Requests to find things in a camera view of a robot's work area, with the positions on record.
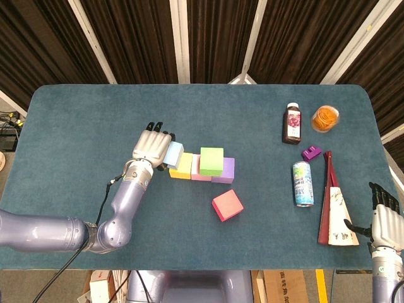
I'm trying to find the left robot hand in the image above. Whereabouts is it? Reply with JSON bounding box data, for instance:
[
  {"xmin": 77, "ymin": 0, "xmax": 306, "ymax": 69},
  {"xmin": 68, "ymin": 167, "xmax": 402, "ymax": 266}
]
[{"xmin": 131, "ymin": 121, "xmax": 176, "ymax": 172}]

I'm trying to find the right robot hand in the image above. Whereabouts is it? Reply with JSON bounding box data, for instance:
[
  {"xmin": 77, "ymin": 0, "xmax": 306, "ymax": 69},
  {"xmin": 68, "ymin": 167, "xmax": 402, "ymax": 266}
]
[{"xmin": 343, "ymin": 181, "xmax": 404, "ymax": 250}]

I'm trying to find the light blue foam cube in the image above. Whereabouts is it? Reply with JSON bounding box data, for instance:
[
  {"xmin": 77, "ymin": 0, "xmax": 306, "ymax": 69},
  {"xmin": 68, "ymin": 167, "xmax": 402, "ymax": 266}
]
[{"xmin": 163, "ymin": 141, "xmax": 185, "ymax": 170}]

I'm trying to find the yellow foam cube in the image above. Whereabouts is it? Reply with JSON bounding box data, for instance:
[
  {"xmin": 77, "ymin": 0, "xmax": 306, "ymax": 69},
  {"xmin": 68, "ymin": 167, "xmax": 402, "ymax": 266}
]
[{"xmin": 169, "ymin": 152, "xmax": 194, "ymax": 181}]

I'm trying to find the green foam cube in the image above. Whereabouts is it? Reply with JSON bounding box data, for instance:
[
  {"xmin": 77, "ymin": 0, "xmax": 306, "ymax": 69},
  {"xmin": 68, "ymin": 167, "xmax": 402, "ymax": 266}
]
[{"xmin": 199, "ymin": 146, "xmax": 225, "ymax": 177}]

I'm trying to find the purple foam cube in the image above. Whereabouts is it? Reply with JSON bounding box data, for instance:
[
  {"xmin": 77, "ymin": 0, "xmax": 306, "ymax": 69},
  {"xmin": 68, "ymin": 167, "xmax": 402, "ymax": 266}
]
[{"xmin": 211, "ymin": 157, "xmax": 236, "ymax": 184}]

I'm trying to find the red foam cube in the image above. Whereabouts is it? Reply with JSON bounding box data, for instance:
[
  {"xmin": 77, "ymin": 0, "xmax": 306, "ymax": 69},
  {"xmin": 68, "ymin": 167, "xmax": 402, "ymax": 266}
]
[{"xmin": 211, "ymin": 189, "xmax": 245, "ymax": 223}]

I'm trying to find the pale pink foam cube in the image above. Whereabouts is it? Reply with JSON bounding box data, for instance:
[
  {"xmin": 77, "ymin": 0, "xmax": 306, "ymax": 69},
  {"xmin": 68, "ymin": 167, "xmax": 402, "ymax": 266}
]
[{"xmin": 190, "ymin": 153, "xmax": 213, "ymax": 182}]

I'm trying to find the red folding paper fan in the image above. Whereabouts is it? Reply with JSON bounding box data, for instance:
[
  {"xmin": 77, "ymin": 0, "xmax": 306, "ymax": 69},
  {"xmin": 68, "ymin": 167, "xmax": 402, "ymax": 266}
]
[{"xmin": 317, "ymin": 150, "xmax": 360, "ymax": 247}]

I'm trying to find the teal table mat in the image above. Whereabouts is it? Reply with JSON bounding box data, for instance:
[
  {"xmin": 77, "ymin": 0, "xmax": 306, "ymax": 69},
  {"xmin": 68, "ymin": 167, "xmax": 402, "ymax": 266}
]
[{"xmin": 0, "ymin": 83, "xmax": 404, "ymax": 271}]

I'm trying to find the blue drink can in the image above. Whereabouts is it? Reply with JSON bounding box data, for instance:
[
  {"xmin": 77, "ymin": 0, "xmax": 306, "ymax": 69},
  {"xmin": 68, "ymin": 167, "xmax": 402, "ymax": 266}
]
[{"xmin": 292, "ymin": 160, "xmax": 315, "ymax": 208}]

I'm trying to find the small purple plastic block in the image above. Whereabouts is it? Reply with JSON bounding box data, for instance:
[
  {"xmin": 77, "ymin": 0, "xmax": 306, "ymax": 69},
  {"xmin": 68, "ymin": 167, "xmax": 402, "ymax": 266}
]
[{"xmin": 301, "ymin": 145, "xmax": 323, "ymax": 163}]

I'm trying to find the dark brown curtain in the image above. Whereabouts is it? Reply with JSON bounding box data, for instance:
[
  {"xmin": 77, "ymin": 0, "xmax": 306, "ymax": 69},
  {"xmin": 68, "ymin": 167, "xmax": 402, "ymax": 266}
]
[{"xmin": 0, "ymin": 0, "xmax": 404, "ymax": 152}]

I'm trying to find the brown cardboard box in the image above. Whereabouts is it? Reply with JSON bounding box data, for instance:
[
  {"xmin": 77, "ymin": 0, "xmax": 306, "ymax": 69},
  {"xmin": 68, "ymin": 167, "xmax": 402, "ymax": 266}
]
[{"xmin": 262, "ymin": 270, "xmax": 309, "ymax": 303}]

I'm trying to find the orange snack cup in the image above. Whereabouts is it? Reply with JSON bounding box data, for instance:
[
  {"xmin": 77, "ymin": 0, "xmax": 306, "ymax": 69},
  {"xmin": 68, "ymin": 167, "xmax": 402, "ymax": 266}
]
[{"xmin": 311, "ymin": 105, "xmax": 341, "ymax": 134}]

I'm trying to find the dark juice bottle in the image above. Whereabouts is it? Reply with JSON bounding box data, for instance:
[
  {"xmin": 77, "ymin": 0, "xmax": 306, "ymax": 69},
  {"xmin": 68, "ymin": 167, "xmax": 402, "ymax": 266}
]
[{"xmin": 282, "ymin": 102, "xmax": 302, "ymax": 146}]

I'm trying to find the white cardboard box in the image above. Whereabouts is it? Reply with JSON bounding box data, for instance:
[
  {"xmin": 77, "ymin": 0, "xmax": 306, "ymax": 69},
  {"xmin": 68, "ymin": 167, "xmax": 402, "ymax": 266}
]
[{"xmin": 89, "ymin": 270, "xmax": 115, "ymax": 303}]

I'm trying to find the grey-purple robot torso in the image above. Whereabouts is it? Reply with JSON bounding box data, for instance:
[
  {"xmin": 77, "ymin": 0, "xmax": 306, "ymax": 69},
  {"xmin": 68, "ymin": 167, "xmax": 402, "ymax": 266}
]
[{"xmin": 126, "ymin": 270, "xmax": 255, "ymax": 303}]

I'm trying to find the white frame post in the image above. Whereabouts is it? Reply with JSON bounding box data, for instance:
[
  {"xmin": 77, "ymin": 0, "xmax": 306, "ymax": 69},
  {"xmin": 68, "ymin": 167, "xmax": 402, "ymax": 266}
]
[
  {"xmin": 319, "ymin": 0, "xmax": 395, "ymax": 85},
  {"xmin": 169, "ymin": 0, "xmax": 191, "ymax": 85},
  {"xmin": 68, "ymin": 0, "xmax": 118, "ymax": 85},
  {"xmin": 227, "ymin": 0, "xmax": 269, "ymax": 85},
  {"xmin": 380, "ymin": 124, "xmax": 404, "ymax": 145},
  {"xmin": 0, "ymin": 89, "xmax": 28, "ymax": 118}
]

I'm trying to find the black power strip with cables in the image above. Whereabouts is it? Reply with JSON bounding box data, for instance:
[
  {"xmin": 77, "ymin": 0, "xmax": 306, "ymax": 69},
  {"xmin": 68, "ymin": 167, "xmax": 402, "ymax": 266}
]
[{"xmin": 0, "ymin": 110, "xmax": 25, "ymax": 149}]

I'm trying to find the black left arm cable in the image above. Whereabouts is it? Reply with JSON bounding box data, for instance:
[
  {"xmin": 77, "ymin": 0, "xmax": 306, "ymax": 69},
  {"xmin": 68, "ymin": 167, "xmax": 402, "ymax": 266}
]
[{"xmin": 31, "ymin": 175, "xmax": 126, "ymax": 303}]

